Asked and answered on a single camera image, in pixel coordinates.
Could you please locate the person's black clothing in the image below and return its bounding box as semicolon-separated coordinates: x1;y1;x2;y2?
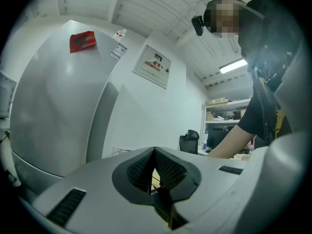
237;0;305;146

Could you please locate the white label sticker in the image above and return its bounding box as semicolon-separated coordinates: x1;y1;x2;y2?
109;42;129;59

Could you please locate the black mesh office chair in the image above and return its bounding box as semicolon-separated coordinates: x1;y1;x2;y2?
179;129;200;155

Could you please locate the person's head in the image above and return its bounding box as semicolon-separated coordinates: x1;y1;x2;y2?
203;0;244;40

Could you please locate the white electrical distribution box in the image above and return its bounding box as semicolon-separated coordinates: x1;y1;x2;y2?
132;44;172;90

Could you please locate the red paper decoration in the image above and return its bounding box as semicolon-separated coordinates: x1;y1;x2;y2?
69;30;97;54

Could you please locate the black computer monitor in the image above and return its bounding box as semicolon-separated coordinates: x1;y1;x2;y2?
208;129;230;150

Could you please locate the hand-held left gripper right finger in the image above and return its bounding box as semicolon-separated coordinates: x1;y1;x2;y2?
154;146;248;230

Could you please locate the silver refrigerator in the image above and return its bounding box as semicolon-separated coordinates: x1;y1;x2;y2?
9;19;129;195

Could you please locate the yellow strap buckle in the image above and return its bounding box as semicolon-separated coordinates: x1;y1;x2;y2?
274;108;286;138

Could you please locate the black head-worn camera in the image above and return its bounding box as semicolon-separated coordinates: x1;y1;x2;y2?
191;15;208;36

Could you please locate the white storage shelf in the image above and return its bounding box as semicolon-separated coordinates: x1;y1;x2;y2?
202;97;253;153

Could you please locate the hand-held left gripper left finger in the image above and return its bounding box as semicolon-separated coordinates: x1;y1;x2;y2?
19;146;169;234

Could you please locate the person's right forearm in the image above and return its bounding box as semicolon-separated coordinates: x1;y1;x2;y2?
207;124;256;159

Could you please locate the ceiling light panel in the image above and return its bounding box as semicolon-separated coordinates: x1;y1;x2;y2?
219;58;249;74

